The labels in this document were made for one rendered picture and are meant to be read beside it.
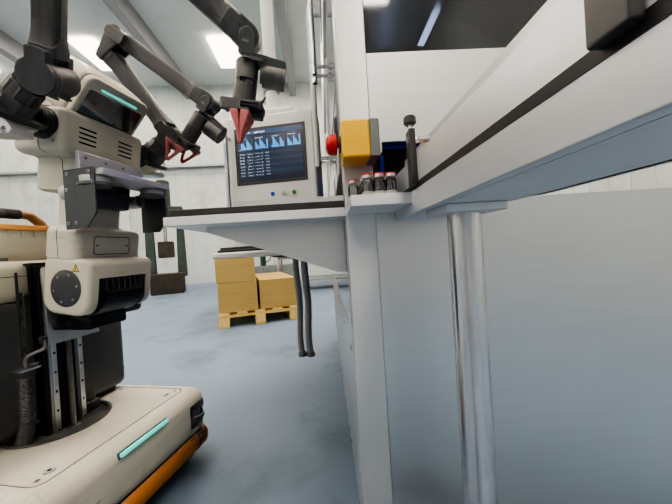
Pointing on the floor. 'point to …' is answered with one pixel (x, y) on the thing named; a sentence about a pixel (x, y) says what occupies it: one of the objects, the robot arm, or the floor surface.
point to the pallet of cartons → (252, 291)
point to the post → (362, 267)
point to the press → (174, 283)
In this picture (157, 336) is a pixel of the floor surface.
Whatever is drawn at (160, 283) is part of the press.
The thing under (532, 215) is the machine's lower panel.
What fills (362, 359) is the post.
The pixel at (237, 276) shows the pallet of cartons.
